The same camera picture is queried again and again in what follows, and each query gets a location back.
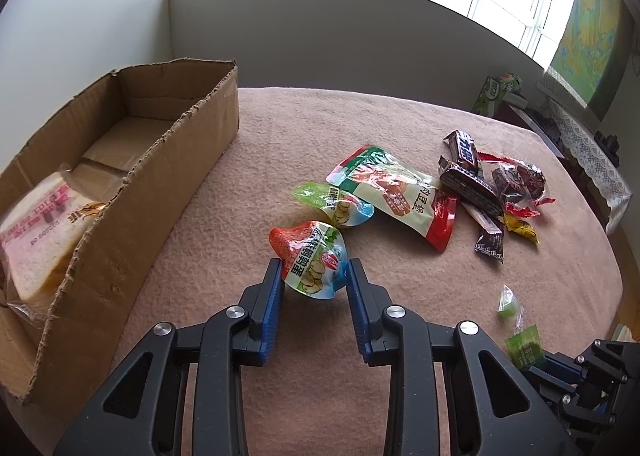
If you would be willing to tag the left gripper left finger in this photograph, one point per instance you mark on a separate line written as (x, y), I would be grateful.
(139, 408)

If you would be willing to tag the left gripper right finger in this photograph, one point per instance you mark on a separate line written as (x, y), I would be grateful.
(491, 407)

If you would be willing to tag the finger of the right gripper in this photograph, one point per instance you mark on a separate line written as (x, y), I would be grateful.
(556, 378)

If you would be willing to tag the green candy packet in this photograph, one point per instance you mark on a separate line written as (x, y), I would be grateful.
(524, 348)

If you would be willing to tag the black small candy packet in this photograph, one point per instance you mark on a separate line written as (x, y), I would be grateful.
(490, 241)

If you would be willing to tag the yellow candy wrapper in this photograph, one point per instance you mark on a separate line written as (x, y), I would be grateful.
(521, 228)

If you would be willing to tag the clear bag red dates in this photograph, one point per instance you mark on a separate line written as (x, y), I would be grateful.
(520, 186)

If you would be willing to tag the sliced bread bag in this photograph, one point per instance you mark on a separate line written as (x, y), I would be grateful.
(39, 235)

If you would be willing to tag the dark brown wafer bar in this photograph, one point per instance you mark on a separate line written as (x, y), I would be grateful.
(473, 189)

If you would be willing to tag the orange blue snack pouch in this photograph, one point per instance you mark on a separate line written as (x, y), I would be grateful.
(314, 258)

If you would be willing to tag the red green white snack bag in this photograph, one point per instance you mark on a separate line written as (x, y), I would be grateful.
(402, 192)

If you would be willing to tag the snickers chocolate bar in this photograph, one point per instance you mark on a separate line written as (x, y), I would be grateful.
(463, 153)

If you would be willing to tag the green blue snack pouch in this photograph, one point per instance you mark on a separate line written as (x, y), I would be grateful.
(344, 210)

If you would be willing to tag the small green candy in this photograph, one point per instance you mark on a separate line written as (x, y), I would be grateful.
(509, 307)

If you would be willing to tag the pink table cloth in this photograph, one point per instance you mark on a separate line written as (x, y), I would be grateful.
(316, 396)

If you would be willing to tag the white lace cloth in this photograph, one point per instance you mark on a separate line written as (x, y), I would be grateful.
(580, 142)

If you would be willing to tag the dark side table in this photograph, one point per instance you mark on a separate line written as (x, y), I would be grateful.
(545, 128)

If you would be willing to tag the brown cardboard box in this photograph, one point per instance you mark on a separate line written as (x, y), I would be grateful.
(97, 191)

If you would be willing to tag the green white carton box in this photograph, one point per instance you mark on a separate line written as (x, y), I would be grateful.
(493, 92)

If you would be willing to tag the wall map poster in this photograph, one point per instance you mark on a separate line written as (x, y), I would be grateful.
(590, 62)

